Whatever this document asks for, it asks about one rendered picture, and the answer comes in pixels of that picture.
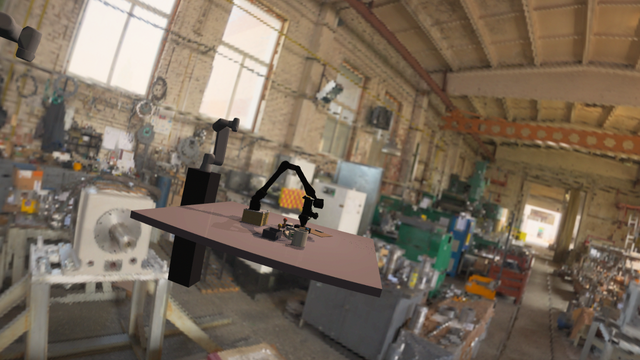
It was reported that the beige mug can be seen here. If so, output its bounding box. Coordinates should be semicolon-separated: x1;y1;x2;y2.
287;228;309;247

